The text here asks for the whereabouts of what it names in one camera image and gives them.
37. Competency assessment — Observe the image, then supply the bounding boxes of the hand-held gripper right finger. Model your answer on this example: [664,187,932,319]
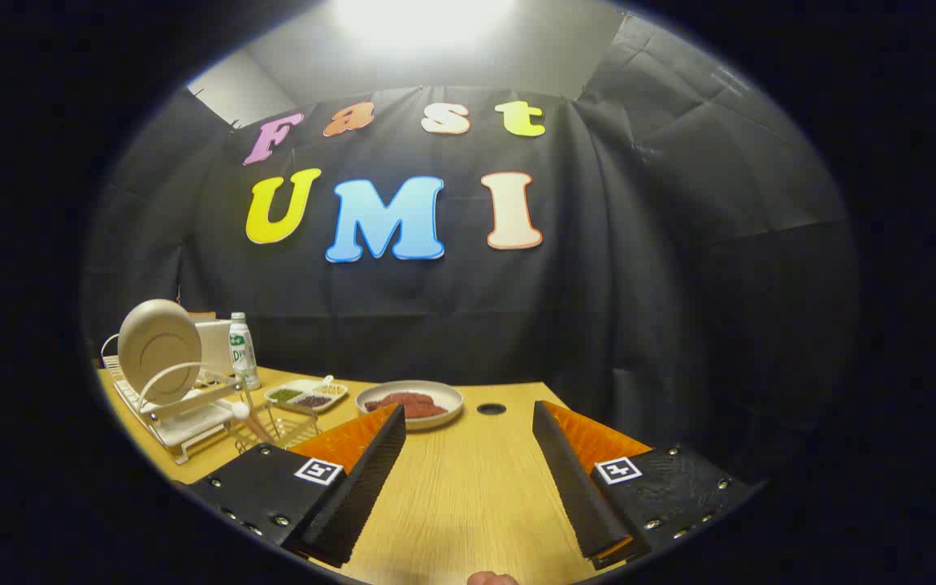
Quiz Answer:
[533,401,761,570]

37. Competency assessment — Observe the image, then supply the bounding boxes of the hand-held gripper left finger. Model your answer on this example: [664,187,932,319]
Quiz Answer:
[184,404,408,570]

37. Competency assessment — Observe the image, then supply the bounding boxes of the metal wire basket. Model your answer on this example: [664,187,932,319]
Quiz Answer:
[228,398,324,456]

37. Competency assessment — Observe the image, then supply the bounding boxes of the white-tipped spoon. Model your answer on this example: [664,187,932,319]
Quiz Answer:
[231,402,278,444]

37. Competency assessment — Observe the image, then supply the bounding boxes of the white wire dish rack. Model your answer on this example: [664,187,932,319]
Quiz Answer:
[100,331,254,466]

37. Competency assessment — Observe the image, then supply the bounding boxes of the beige round plate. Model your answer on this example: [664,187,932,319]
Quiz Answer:
[117,299,203,407]

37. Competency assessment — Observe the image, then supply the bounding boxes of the white divided bean tray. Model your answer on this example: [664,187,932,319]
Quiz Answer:
[264,375,349,415]

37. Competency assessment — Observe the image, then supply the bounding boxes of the beige shallow bowl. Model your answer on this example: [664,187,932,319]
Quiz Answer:
[355,379,465,431]

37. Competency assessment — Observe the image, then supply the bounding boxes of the clear bottle green label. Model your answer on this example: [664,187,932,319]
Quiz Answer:
[228,312,262,392]

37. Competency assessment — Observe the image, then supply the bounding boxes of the black backdrop cloth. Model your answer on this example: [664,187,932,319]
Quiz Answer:
[82,12,863,488]

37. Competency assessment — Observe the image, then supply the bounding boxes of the white toaster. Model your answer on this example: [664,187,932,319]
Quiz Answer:
[192,317,235,379]

